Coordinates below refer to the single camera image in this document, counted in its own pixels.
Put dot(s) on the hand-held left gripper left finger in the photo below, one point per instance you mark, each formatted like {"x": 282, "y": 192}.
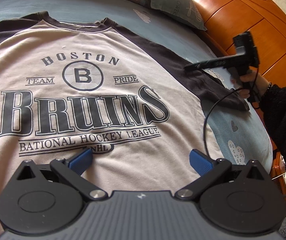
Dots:
{"x": 81, "y": 158}

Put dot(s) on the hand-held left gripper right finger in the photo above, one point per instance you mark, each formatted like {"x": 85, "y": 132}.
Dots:
{"x": 200, "y": 161}

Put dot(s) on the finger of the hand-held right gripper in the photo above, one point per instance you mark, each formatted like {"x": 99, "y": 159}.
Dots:
{"x": 208, "y": 64}

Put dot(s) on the beige and dark printed shirt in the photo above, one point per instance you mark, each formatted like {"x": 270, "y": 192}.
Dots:
{"x": 138, "y": 62}

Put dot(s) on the person's right forearm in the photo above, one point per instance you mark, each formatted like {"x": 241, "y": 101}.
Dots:
{"x": 283, "y": 120}

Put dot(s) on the person's right hand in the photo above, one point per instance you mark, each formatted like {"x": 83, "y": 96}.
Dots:
{"x": 256, "y": 85}

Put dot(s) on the wooden headboard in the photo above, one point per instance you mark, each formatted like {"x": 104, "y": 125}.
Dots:
{"x": 258, "y": 12}

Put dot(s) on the blue floral bed sheet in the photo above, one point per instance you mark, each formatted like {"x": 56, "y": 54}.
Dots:
{"x": 223, "y": 120}

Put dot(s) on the teal pillow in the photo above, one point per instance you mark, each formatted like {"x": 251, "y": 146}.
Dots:
{"x": 175, "y": 2}

